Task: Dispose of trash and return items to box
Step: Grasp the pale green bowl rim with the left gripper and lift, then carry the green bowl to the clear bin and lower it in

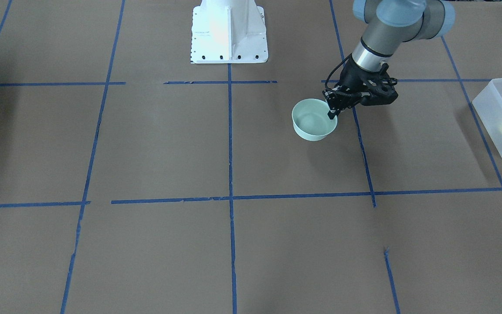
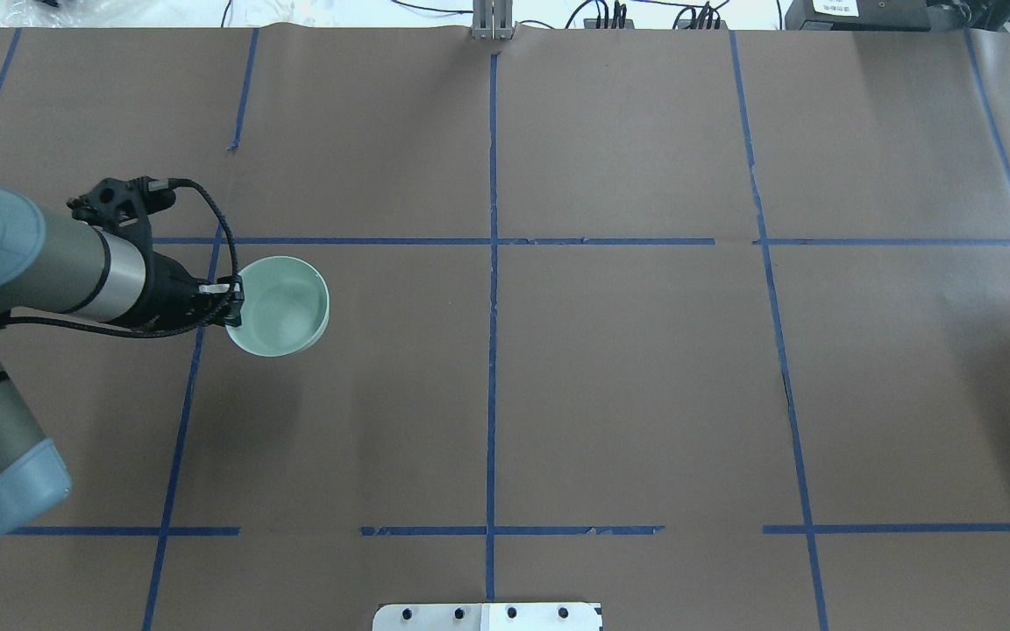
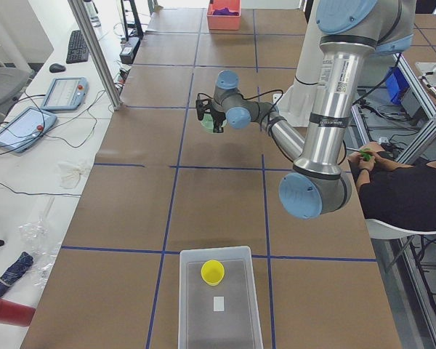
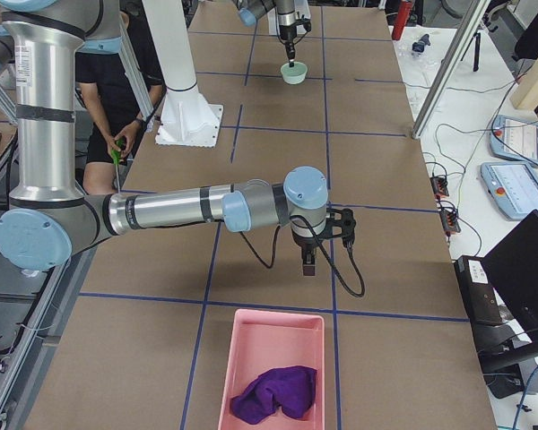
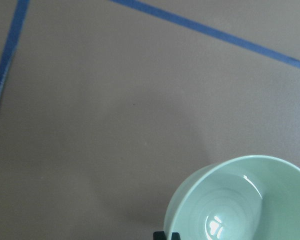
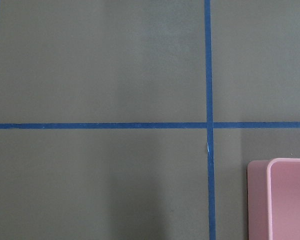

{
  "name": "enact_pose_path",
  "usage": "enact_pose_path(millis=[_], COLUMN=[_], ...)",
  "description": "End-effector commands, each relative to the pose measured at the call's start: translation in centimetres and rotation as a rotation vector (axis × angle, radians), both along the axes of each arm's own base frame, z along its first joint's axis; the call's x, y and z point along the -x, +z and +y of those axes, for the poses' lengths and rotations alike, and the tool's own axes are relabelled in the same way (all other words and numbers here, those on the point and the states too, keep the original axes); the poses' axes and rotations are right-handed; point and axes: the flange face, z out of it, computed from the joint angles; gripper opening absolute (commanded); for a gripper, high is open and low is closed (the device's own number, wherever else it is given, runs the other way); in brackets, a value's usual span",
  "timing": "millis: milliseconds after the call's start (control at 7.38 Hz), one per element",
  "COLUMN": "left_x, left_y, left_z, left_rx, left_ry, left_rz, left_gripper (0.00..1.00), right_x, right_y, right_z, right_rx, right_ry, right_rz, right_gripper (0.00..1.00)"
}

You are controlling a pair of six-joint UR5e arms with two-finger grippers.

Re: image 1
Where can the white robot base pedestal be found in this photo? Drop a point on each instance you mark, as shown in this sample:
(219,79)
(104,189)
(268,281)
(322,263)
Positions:
(228,32)

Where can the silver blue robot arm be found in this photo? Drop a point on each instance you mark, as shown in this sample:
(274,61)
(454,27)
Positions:
(392,22)

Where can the light green bowl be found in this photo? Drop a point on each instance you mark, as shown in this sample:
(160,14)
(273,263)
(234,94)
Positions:
(311,121)

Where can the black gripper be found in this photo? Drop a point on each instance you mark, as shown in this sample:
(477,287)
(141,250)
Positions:
(350,80)

